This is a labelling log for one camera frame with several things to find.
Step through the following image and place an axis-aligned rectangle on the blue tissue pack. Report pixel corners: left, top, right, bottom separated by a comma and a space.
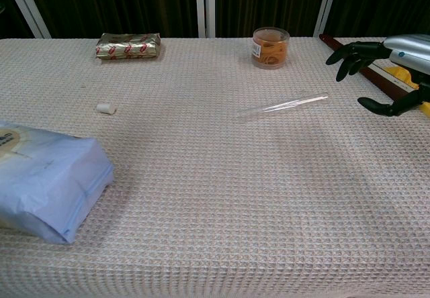
0, 120, 116, 245

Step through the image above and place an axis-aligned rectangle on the gold foil snack packet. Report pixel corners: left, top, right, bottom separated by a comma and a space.
95, 32, 162, 60

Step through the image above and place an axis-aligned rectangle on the dark brown long box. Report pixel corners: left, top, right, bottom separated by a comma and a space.
318, 33, 421, 103

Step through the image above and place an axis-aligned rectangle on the clear glass tube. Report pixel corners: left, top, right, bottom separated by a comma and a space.
236, 91, 330, 121

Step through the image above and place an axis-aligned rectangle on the beige waffle-weave tablecloth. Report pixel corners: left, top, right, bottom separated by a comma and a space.
0, 37, 430, 298

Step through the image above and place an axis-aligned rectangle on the yellow object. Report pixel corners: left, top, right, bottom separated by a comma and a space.
382, 65, 430, 119

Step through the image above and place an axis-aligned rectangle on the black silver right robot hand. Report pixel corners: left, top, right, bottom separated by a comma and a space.
325, 33, 430, 118

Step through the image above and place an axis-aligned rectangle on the clear jar of rubber bands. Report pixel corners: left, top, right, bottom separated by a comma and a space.
251, 26, 291, 70

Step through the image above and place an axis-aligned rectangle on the white partition frame post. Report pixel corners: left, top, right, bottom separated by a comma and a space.
195, 0, 216, 38
5, 0, 52, 39
313, 0, 341, 38

